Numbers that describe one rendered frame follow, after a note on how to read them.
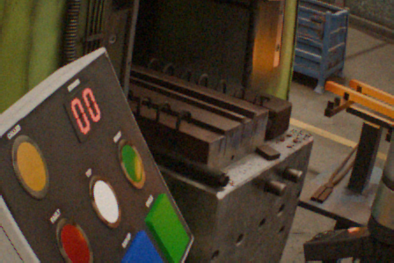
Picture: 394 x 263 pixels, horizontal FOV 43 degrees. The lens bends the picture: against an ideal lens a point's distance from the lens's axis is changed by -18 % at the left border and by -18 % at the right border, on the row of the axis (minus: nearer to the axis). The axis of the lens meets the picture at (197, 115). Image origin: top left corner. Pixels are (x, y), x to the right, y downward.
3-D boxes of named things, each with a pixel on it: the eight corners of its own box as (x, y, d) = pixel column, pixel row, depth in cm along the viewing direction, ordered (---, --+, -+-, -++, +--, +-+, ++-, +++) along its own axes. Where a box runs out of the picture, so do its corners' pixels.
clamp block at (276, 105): (289, 130, 130) (294, 102, 127) (271, 141, 123) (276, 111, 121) (244, 113, 136) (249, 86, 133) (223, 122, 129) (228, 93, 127)
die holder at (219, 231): (273, 281, 144) (315, 135, 128) (193, 341, 115) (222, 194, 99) (120, 211, 173) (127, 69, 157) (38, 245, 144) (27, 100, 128)
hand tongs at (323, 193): (363, 136, 197) (364, 133, 197) (372, 139, 195) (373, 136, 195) (310, 200, 149) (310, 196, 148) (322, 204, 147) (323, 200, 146)
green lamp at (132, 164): (153, 179, 68) (156, 146, 67) (127, 191, 65) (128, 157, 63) (134, 170, 70) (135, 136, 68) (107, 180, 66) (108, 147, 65)
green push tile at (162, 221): (190, 238, 73) (166, 192, 71) (178, 267, 66) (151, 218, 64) (178, 240, 73) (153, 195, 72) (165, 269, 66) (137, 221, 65)
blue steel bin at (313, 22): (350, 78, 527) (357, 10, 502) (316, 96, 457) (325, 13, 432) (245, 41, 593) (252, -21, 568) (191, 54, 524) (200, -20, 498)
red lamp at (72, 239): (103, 263, 50) (101, 229, 48) (71, 278, 46) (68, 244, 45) (81, 249, 51) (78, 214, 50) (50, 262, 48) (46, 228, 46)
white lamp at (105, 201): (130, 218, 59) (131, 184, 57) (101, 231, 55) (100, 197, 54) (109, 207, 61) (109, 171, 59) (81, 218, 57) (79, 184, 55)
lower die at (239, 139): (263, 145, 120) (269, 105, 117) (205, 176, 105) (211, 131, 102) (111, 88, 142) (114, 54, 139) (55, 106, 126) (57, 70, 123)
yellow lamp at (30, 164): (58, 188, 48) (57, 144, 46) (25, 201, 44) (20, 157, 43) (39, 174, 49) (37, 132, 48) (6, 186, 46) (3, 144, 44)
